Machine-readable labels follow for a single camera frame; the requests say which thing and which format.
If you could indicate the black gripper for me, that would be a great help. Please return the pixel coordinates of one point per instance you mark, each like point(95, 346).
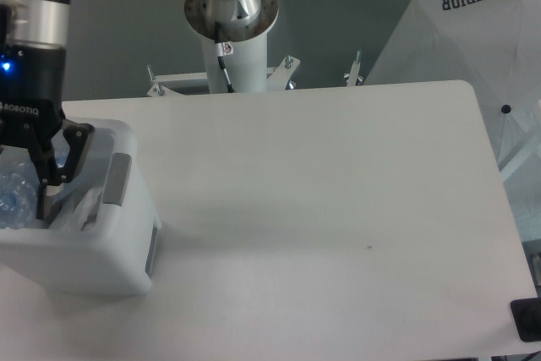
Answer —
point(29, 90)

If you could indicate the crushed clear plastic bottle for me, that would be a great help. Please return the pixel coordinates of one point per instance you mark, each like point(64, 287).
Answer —
point(19, 195)

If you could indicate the clear plastic bag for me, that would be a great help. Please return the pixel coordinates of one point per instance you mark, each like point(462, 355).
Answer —
point(79, 211)

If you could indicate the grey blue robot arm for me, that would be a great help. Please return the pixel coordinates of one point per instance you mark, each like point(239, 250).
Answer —
point(34, 37)

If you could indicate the white plastic trash can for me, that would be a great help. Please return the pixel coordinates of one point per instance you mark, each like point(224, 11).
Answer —
point(115, 255)

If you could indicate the metal clamp bolt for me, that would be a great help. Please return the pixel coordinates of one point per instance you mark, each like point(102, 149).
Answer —
point(353, 77)

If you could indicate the white superior umbrella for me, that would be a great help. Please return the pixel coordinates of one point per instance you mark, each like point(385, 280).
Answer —
point(494, 45)

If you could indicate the black device at table edge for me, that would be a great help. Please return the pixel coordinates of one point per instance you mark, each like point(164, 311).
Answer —
point(526, 314)

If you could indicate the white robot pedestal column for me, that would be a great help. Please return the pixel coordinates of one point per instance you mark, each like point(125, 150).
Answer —
point(233, 35)

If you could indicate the white mounting bracket frame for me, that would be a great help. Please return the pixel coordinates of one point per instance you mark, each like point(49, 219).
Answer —
point(278, 78)

